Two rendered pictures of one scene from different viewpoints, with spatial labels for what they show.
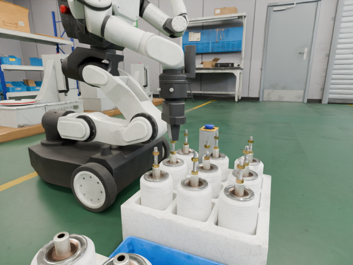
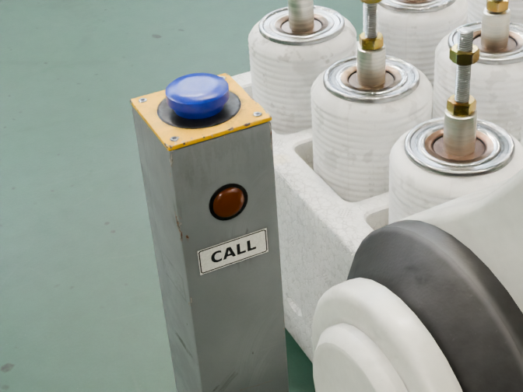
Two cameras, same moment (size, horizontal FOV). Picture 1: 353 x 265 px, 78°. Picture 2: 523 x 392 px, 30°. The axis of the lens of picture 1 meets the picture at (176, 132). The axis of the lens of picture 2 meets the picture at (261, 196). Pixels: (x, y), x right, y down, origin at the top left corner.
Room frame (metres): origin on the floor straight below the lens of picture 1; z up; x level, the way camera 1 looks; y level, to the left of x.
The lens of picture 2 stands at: (1.32, 0.25, 0.62)
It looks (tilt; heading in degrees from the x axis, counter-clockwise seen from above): 35 degrees down; 223
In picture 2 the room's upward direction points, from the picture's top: 4 degrees counter-clockwise
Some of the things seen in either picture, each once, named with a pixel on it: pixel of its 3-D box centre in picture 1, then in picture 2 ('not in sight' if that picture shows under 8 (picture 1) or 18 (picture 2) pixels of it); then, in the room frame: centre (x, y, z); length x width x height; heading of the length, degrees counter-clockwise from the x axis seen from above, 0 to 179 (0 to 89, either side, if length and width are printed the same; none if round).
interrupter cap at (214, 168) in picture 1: (206, 167); (494, 43); (0.65, -0.10, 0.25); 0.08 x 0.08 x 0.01
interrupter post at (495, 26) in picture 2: (206, 164); (495, 28); (0.65, -0.10, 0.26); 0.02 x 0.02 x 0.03
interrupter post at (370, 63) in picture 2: (215, 152); (370, 64); (0.75, -0.14, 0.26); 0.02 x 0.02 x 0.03
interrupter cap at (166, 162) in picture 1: (173, 162); not in sight; (0.69, 0.01, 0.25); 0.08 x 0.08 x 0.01
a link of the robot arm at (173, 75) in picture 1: (177, 65); not in sight; (0.70, 0.00, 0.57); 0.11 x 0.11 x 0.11; 88
